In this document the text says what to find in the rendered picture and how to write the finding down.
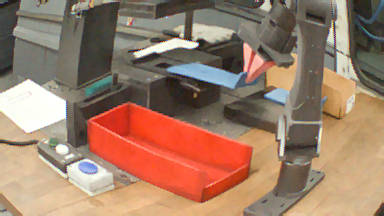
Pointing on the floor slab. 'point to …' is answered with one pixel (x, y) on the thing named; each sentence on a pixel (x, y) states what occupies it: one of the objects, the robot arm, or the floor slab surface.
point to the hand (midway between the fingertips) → (248, 77)
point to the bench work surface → (337, 163)
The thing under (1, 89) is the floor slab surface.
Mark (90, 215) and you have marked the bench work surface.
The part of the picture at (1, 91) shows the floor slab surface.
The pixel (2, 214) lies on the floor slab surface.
